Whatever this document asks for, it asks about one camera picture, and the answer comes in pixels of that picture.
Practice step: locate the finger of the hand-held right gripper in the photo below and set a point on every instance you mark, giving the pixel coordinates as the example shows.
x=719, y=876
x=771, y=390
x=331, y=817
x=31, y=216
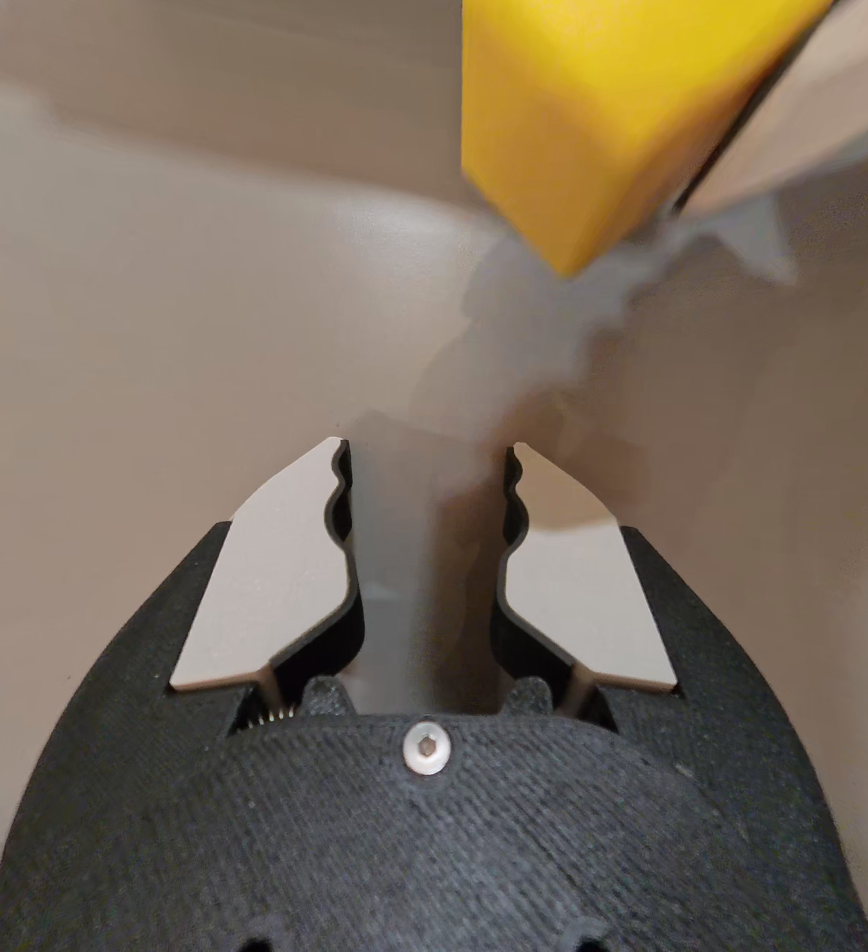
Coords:
x=820, y=97

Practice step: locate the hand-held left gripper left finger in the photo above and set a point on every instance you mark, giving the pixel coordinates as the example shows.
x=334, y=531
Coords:
x=270, y=580

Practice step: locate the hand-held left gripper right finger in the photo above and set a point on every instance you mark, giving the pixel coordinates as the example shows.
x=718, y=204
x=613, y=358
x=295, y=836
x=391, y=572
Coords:
x=590, y=595

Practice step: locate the yellow cube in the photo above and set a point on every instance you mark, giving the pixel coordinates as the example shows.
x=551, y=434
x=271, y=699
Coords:
x=590, y=111

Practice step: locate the grey desk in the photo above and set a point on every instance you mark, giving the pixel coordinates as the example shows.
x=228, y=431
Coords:
x=181, y=297

